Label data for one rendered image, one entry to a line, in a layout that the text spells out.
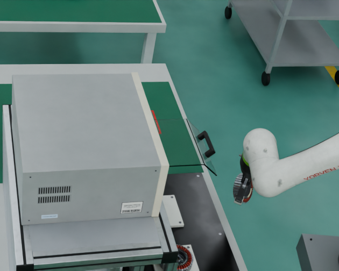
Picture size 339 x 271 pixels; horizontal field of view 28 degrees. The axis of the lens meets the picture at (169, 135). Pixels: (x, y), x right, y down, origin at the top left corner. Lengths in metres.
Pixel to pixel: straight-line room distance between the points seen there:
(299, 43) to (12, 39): 1.98
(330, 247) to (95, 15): 1.77
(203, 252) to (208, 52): 2.64
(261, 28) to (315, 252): 2.73
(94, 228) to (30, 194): 0.22
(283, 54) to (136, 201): 2.90
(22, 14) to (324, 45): 2.29
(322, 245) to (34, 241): 1.06
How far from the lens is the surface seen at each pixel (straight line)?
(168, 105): 2.99
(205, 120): 4.18
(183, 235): 2.41
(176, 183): 2.58
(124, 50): 4.68
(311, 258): 2.40
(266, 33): 4.85
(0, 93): 2.96
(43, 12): 3.53
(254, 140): 2.19
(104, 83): 2.09
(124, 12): 3.61
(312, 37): 4.96
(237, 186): 2.51
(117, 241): 1.89
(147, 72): 3.17
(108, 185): 1.84
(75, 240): 1.88
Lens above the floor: 2.54
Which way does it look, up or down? 39 degrees down
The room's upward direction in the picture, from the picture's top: 12 degrees clockwise
